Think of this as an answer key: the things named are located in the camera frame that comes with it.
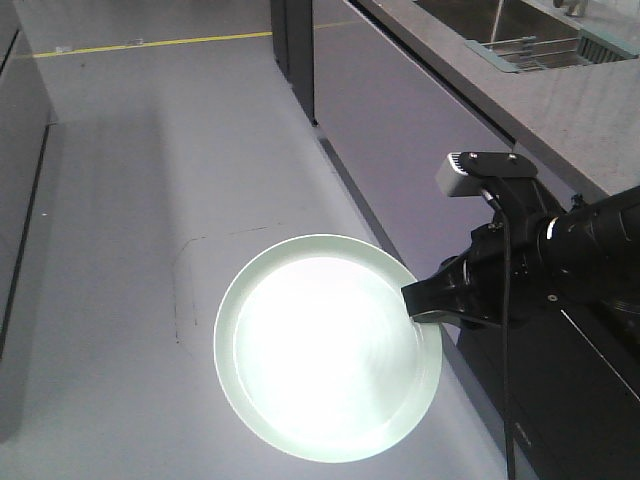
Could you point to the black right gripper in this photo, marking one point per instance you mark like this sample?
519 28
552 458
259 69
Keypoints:
508 272

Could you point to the pale green round plate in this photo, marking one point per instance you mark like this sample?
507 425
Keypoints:
316 353

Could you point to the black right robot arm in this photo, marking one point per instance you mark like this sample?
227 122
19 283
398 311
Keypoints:
609 227

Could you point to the roll-up steel dish rack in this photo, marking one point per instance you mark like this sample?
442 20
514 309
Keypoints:
530 53

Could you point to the grey stone kitchen counter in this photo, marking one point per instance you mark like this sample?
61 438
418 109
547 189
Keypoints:
581 122

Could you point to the stainless steel sink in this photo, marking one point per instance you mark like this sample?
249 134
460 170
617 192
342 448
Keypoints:
489 21

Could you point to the dark grey cabinet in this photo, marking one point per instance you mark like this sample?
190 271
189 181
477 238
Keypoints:
292 39

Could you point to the grey drawer cabinet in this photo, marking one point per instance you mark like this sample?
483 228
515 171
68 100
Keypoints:
26 116

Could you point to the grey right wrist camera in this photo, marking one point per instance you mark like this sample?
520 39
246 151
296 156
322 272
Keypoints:
462 174

